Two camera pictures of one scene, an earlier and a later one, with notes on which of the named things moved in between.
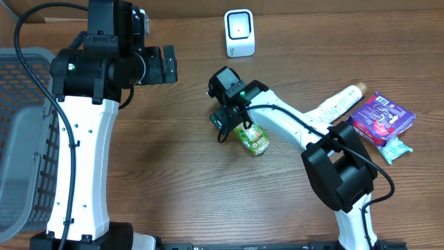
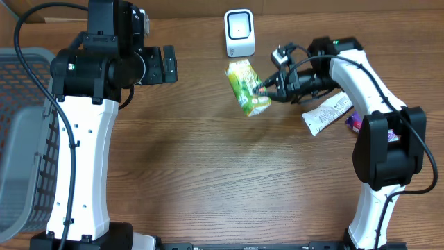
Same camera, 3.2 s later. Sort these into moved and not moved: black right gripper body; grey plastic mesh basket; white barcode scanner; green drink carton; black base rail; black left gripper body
Moved: black right gripper body; green drink carton
Not moved: black base rail; white barcode scanner; grey plastic mesh basket; black left gripper body
